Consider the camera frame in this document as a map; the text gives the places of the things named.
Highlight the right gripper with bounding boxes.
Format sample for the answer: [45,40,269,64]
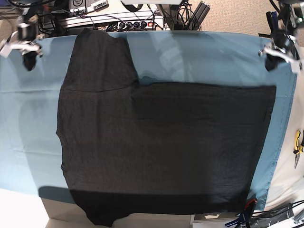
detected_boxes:
[6,22,43,71]

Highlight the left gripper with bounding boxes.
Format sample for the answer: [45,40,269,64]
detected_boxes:
[258,30,300,71]

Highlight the dark grey T-shirt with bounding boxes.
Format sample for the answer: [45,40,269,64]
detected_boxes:
[57,29,276,227]

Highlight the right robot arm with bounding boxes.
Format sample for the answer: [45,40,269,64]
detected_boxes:
[0,0,45,71]

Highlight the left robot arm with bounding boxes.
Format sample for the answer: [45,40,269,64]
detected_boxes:
[258,0,304,74]

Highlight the blue black clamp top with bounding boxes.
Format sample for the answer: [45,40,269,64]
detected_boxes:
[266,11,279,37]

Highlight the blue table cloth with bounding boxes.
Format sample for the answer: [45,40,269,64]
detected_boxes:
[0,31,297,210]

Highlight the white power strip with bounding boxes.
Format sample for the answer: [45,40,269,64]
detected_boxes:
[59,11,164,29]

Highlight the orange blue clamp bottom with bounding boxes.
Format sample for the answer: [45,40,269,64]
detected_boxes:
[225,198,257,228]

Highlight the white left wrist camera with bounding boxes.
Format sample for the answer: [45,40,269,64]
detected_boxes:
[290,59,304,74]

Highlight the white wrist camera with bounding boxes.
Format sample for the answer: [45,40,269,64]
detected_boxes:
[290,59,304,74]
[0,40,12,58]

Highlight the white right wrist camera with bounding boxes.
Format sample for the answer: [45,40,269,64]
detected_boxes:
[0,40,12,58]

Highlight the yellow handled pliers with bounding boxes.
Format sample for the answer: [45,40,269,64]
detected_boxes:
[293,130,304,169]

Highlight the black bag with cords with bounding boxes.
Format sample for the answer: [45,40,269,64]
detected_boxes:
[249,200,304,228]

